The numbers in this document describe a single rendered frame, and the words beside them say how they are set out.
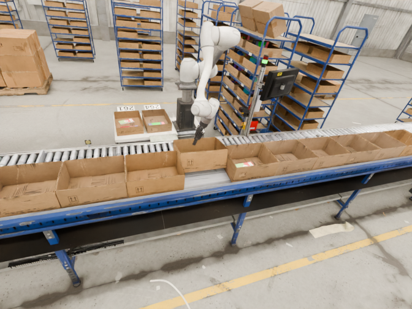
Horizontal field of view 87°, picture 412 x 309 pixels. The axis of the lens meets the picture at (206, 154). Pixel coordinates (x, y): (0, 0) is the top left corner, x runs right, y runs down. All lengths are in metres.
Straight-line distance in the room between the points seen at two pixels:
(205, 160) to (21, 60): 4.61
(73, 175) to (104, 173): 0.20
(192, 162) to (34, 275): 1.66
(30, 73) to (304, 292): 5.68
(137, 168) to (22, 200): 0.70
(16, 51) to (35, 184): 4.00
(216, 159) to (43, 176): 1.23
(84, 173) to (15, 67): 4.15
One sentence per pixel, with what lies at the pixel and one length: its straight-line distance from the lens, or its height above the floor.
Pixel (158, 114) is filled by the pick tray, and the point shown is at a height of 0.78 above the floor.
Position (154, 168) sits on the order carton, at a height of 0.89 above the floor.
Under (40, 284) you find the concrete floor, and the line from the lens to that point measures 2.49.
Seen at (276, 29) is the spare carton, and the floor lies 1.83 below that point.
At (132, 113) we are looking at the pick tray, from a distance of 2.79.
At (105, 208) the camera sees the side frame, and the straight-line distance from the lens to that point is 1.55.
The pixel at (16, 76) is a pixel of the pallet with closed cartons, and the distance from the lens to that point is 5.78.
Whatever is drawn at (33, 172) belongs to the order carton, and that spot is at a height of 0.97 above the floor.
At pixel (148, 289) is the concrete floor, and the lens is 2.23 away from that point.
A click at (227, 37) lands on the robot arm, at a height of 1.82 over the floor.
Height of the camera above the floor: 2.07
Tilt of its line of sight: 37 degrees down
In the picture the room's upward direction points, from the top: 8 degrees clockwise
